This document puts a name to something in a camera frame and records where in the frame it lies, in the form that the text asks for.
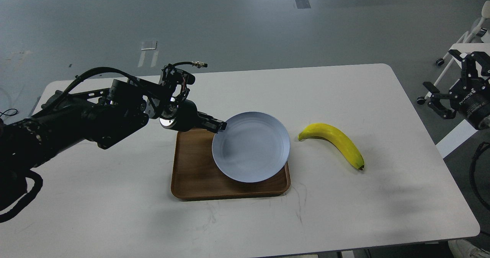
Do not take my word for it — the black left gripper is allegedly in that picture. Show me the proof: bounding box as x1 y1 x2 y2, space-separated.
159 100 227 134

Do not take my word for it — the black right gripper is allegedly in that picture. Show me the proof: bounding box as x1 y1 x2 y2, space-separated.
422 50 490 130

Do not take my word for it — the light blue plate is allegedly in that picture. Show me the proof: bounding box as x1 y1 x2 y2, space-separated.
211 111 291 183

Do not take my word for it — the yellow banana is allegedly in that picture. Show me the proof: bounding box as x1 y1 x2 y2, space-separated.
297 122 365 171

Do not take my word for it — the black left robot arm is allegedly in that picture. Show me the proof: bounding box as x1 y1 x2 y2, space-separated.
0 61 227 222

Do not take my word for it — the white side table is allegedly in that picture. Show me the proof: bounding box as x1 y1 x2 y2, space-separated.
436 43 490 159

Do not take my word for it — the brown wooden tray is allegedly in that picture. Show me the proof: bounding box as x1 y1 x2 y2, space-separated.
170 128 291 201

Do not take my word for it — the black cable on floor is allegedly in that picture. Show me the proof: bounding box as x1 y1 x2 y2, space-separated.
0 88 18 119

